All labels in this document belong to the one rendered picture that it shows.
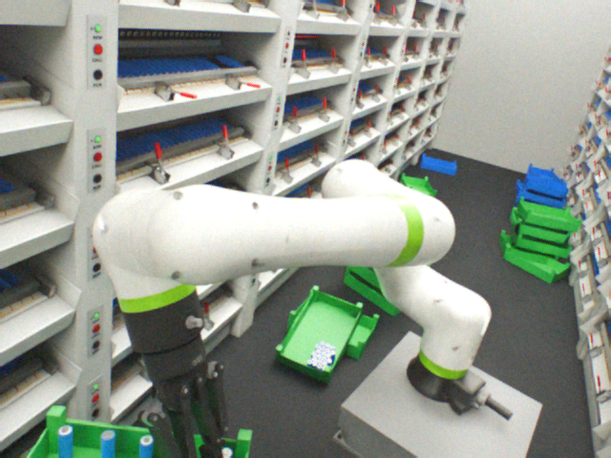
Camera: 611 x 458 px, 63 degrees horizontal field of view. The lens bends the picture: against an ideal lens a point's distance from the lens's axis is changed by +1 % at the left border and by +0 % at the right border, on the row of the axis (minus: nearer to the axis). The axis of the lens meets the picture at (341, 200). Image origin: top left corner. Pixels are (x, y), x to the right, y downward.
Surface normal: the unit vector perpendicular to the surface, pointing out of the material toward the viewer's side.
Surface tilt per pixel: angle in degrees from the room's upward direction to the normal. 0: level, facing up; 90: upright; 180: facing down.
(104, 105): 90
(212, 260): 92
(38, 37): 90
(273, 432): 0
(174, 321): 68
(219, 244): 75
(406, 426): 2
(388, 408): 2
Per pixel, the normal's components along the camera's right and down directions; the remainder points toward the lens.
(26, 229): 0.45, -0.78
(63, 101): -0.36, 0.29
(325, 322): 0.04, -0.74
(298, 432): 0.18, -0.91
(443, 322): -0.70, 0.10
